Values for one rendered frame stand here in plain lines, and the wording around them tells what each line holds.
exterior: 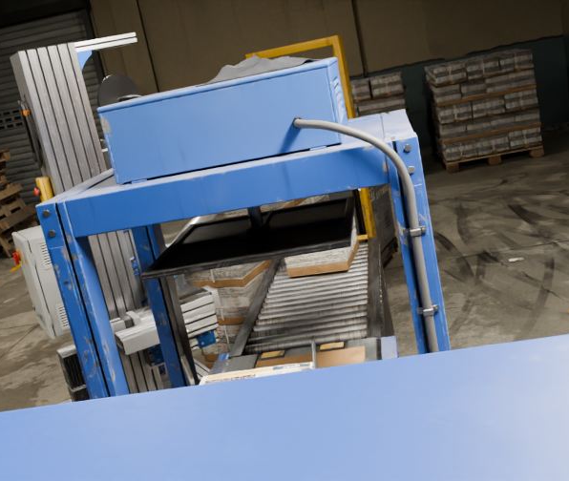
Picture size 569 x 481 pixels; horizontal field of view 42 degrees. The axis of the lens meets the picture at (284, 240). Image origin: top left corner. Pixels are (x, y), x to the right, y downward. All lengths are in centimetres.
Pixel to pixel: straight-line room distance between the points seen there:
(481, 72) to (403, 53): 189
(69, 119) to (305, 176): 194
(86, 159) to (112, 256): 47
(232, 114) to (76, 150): 174
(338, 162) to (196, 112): 39
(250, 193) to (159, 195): 22
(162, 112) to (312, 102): 38
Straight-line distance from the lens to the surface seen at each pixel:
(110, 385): 204
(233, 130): 189
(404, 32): 1095
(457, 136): 939
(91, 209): 190
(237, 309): 425
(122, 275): 364
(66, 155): 353
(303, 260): 341
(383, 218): 602
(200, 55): 1122
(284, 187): 177
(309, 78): 185
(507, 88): 944
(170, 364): 266
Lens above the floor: 178
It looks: 14 degrees down
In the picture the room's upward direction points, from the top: 12 degrees counter-clockwise
